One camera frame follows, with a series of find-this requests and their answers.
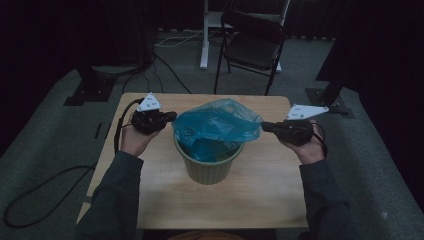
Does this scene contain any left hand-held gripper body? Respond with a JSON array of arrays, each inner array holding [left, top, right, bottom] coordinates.
[[130, 92, 168, 136]]

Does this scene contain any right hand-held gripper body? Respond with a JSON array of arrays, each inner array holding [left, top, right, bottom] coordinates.
[[273, 103, 330, 147]]

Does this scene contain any blue plastic bag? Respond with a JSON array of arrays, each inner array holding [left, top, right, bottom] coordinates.
[[171, 98, 264, 163]]

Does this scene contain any green plastic bin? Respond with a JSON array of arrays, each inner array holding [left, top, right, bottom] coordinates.
[[173, 134, 245, 186]]

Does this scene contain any person's left hand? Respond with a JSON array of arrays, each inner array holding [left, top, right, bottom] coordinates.
[[119, 114, 162, 157]]

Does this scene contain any person's right hand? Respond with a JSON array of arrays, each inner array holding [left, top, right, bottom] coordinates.
[[278, 123, 326, 166]]

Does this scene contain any grey round stand base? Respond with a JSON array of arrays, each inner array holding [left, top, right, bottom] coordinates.
[[91, 64, 141, 78]]

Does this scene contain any black folding chair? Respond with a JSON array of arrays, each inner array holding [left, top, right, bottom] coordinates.
[[213, 10, 288, 97]]

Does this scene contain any dark curtain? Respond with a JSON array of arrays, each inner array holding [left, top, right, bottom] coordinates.
[[0, 0, 158, 156], [314, 0, 424, 204]]

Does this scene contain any person's orange lap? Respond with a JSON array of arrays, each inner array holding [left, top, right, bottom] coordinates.
[[166, 230, 248, 240]]

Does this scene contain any left hand-held gripper cable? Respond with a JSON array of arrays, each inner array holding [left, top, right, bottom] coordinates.
[[113, 98, 145, 154]]

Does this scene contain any hand-held gripper cable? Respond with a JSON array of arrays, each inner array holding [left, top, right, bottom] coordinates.
[[113, 98, 145, 154], [311, 121, 330, 160]]

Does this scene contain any right hand-held gripper cable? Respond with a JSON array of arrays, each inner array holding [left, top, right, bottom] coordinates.
[[311, 121, 330, 160]]

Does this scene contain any black stand with base plate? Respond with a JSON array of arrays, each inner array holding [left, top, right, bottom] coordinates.
[[305, 78, 356, 120], [63, 64, 118, 107]]

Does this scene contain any white desk frame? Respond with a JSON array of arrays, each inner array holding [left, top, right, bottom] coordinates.
[[199, 0, 292, 74]]

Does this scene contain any white floor cable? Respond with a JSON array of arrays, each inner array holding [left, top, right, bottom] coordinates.
[[154, 29, 204, 48]]

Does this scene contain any long looped black floor cable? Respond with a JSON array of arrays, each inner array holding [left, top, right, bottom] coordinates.
[[2, 164, 98, 230]]

